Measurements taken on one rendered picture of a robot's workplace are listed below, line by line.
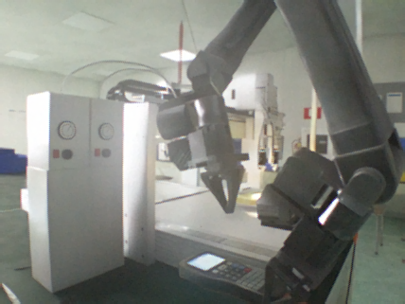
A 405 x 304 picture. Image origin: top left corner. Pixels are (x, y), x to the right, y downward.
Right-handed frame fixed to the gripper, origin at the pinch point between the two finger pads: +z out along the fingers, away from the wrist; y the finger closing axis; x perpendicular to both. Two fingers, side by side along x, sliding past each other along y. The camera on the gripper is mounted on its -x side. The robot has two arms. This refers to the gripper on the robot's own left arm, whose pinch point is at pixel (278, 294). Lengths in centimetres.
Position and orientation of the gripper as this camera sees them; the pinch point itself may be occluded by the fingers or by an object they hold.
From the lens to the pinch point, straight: 48.7
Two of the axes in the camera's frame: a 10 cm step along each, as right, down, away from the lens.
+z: -4.0, 8.4, 3.6
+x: 6.5, 5.4, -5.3
